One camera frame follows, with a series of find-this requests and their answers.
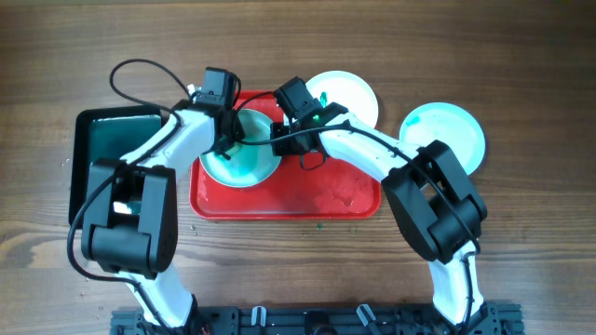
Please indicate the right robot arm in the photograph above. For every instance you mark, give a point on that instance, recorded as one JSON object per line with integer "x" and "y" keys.
{"x": 434, "y": 203}

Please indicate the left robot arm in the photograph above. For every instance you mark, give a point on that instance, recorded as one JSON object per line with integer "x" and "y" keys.
{"x": 126, "y": 231}

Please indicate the black water tray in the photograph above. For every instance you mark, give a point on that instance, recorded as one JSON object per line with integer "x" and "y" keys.
{"x": 107, "y": 133}

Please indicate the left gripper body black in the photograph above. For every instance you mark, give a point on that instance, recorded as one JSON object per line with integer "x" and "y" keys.
{"x": 234, "y": 134}

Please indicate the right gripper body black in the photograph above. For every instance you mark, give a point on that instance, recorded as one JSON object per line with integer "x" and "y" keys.
{"x": 289, "y": 146}

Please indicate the white plate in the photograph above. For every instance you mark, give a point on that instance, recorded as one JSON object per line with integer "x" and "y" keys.
{"x": 348, "y": 90}
{"x": 448, "y": 123}
{"x": 248, "y": 165}

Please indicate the red plastic tray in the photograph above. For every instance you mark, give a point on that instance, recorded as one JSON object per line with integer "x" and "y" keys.
{"x": 301, "y": 188}

